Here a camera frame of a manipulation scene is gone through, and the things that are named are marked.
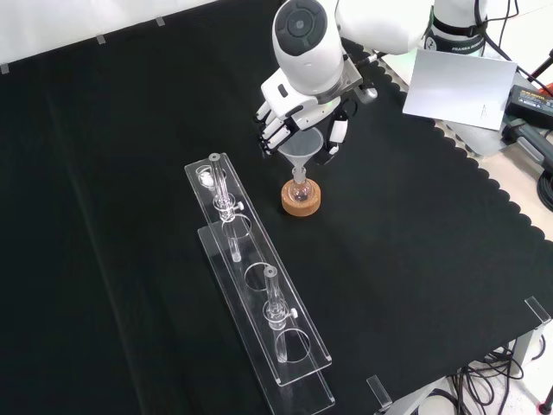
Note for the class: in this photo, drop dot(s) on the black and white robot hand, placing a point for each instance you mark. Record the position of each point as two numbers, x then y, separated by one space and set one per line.
285 101

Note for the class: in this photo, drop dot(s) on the translucent plastic funnel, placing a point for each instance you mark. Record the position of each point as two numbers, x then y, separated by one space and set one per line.
302 147

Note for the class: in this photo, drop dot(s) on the glass round-bottom flask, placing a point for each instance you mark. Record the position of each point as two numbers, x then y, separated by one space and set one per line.
301 194

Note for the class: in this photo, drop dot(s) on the glass weighing funnel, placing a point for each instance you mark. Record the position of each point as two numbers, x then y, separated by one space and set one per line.
207 179

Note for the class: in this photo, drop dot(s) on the clear acrylic funnel stand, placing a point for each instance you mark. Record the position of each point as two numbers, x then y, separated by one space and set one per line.
263 302

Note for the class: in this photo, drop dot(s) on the pale board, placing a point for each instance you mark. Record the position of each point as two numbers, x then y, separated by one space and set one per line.
458 86

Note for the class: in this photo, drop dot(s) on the black bench cloth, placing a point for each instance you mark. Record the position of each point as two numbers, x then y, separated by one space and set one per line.
108 216

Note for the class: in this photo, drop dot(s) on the black power adapter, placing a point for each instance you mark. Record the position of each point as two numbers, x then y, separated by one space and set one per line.
531 101

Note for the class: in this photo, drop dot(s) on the black tripod leg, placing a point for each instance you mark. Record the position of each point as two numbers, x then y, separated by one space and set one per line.
543 69

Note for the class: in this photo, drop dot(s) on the clear table edge clamp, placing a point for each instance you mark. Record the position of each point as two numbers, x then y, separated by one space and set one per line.
379 391
538 311

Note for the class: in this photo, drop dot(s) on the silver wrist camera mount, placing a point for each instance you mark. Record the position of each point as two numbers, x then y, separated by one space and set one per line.
353 78

